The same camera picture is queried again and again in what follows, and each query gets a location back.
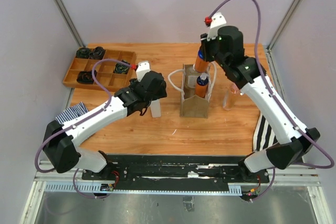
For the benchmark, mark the pink cap clear bottle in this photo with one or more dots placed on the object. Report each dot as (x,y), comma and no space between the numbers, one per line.
(231,96)

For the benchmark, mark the right aluminium frame post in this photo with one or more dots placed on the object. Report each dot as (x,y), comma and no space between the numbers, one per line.
(283,24)

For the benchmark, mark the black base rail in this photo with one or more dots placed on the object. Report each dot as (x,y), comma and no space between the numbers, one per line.
(176,171)

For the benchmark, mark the wooden compartment tray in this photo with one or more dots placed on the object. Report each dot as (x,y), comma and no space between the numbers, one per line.
(102,71)

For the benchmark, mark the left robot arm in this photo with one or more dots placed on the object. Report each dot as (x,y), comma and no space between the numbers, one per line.
(62,141)

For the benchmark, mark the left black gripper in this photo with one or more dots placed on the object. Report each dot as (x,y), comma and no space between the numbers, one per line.
(161,93)

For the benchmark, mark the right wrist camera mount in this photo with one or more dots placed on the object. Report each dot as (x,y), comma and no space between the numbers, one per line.
(214,23)

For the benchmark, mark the aluminium frame post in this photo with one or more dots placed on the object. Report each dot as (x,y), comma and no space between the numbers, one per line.
(283,24)
(71,26)

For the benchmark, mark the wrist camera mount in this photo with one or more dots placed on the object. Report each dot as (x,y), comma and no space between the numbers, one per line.
(140,69)
(214,23)

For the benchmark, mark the orange blue spray bottle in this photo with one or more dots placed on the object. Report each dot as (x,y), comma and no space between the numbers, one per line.
(200,64)

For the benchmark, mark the orange blue pump bottle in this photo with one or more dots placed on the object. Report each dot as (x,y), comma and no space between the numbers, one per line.
(201,85)

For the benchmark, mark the blue white striped cloth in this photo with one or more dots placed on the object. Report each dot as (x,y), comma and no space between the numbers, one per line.
(71,113)

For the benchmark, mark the white bottle grey cap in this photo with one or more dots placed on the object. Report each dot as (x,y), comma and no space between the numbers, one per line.
(155,108)

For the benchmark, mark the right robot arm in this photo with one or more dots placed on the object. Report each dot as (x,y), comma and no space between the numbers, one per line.
(291,134)

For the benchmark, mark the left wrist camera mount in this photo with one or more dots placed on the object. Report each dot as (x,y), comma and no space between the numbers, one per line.
(140,69)

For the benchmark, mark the brown canvas bag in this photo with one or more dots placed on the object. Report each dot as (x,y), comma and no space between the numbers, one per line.
(192,105)

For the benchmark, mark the black white striped cloth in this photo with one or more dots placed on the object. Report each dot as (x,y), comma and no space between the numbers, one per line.
(264,136)

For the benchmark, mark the white slotted cable duct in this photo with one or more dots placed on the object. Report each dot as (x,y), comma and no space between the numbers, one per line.
(103,188)

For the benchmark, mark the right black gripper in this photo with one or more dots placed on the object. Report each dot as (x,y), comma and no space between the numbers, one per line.
(206,45)

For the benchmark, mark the left aluminium frame post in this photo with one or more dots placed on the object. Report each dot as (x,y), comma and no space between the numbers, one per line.
(71,26)

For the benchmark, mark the dark green rolled sock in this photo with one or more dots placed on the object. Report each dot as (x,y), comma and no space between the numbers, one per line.
(83,53)

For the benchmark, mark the black orange rolled sock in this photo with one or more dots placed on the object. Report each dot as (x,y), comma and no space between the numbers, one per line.
(85,77)

